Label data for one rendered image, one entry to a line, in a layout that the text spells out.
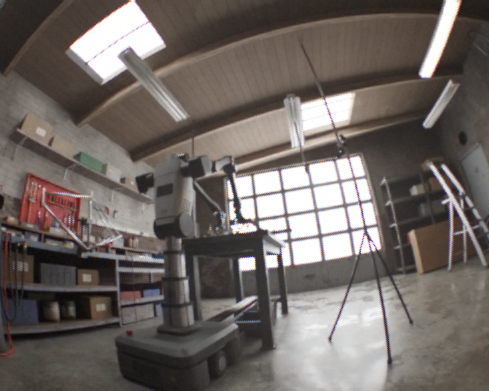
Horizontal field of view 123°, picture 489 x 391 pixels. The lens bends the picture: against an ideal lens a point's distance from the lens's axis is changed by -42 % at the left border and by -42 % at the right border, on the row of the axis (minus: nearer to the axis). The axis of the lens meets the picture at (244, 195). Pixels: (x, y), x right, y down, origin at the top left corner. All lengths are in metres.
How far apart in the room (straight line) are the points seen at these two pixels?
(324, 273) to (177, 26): 4.80
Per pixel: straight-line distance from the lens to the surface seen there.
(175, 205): 1.34
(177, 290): 1.33
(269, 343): 1.76
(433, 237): 4.57
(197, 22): 2.66
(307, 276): 4.86
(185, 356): 1.08
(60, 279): 2.31
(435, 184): 5.47
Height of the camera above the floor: 0.62
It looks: 18 degrees up
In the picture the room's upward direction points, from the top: 5 degrees counter-clockwise
